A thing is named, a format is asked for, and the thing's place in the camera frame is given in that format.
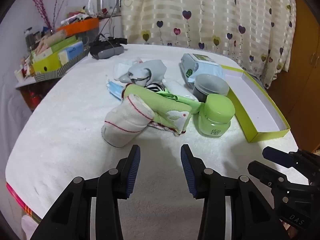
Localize beige rolled cloth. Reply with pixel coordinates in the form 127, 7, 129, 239
46, 31, 67, 43

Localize dark jar with clear lid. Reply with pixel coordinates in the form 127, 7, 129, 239
194, 74, 230, 102

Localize green jar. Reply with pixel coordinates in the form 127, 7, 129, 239
197, 94, 235, 138

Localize wet wipes pack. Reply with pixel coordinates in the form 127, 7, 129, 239
180, 53, 225, 89

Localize lime green file box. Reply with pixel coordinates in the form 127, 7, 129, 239
32, 52, 64, 75

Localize white fluffy cloth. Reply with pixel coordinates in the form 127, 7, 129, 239
162, 78, 198, 103

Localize dark glass jar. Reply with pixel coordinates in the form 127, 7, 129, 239
24, 27, 35, 47

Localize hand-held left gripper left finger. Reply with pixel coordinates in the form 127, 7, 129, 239
30, 144, 141, 240

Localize grey sock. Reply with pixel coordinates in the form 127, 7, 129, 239
119, 59, 167, 87

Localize green rabbit print towel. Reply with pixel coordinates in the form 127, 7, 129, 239
121, 84, 200, 137

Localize white red-stitched sock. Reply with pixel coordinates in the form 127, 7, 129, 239
101, 94, 156, 147

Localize orange storage box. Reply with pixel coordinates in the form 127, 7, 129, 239
56, 17, 100, 37

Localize wooden side shelf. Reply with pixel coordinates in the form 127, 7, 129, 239
15, 77, 58, 113

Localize black white striped sock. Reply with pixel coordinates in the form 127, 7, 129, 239
146, 82, 167, 94

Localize black grey VR headset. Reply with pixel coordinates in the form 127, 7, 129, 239
89, 37, 128, 60

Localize pink plush doll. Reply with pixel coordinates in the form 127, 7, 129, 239
35, 34, 54, 55

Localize stack of blue face masks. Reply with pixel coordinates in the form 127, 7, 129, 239
106, 79, 125, 102

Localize blue tissue pack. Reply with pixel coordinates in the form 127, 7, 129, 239
58, 41, 84, 65

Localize red bottle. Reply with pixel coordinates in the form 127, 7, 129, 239
27, 90, 40, 105

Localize striped cardboard tray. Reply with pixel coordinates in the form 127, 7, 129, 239
32, 47, 91, 82

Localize green white cardboard box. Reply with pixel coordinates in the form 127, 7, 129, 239
217, 65, 291, 143

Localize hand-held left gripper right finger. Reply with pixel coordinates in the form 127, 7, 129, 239
180, 144, 292, 240

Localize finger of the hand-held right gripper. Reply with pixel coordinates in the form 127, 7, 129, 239
247, 160, 312, 195
262, 146, 320, 186

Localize heart print curtain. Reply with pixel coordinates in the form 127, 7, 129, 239
120, 0, 297, 89

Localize wooden wardrobe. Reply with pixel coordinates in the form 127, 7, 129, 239
269, 0, 320, 155

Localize colourful striped sheet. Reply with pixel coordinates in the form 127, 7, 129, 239
6, 182, 42, 224

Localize green white flat box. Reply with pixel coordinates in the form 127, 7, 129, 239
34, 35, 78, 62

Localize pink dried branches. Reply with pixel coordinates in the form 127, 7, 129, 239
30, 0, 75, 34

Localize white face mask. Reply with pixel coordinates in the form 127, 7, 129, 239
114, 59, 143, 80

